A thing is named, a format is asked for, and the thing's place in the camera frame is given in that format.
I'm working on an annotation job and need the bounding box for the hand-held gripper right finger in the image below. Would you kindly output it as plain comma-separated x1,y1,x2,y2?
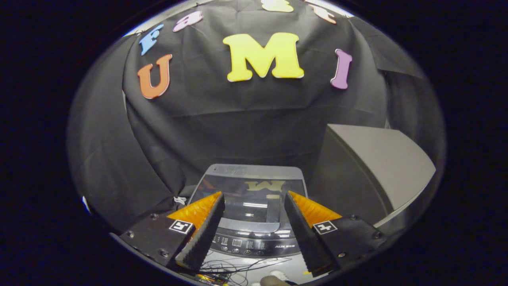
284,191,387,278

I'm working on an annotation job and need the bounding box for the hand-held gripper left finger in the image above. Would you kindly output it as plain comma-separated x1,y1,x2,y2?
119,191,225,274

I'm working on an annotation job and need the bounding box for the grey washing machine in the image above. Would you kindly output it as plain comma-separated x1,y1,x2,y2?
187,164,311,259

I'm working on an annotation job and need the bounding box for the beige cabinet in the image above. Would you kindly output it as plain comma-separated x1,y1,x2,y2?
308,124,437,236

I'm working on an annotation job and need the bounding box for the black backdrop cloth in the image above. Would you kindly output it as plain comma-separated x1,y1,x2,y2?
67,0,445,233

